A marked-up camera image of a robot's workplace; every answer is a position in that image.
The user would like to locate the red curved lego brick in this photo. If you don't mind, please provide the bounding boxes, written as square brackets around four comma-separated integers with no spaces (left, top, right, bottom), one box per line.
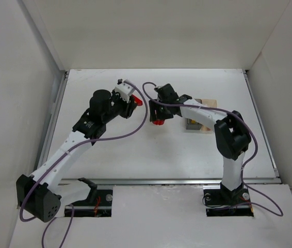
[132,95,143,106]

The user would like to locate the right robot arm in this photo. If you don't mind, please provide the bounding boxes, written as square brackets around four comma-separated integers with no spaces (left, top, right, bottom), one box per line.
[149,84,251,207]

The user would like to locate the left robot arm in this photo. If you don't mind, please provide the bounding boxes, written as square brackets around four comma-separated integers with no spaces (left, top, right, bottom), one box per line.
[16,84,138,223]

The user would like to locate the grey transparent container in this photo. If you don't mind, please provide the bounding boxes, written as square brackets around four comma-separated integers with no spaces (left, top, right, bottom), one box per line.
[185,118,203,130]

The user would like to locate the orange transparent container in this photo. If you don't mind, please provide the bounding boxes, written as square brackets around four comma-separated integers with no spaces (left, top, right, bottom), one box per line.
[196,99,217,134]

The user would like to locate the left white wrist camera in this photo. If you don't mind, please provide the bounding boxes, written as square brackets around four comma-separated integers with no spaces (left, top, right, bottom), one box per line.
[114,79,135,103]

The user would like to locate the aluminium rail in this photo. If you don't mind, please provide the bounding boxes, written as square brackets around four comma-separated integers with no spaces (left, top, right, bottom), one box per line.
[91,179,221,185]

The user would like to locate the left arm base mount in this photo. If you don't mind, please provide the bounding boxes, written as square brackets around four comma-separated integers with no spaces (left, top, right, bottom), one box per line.
[72,185,113,218]

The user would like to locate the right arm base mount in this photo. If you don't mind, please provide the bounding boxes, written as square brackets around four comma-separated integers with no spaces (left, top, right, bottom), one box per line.
[202,188,254,217]

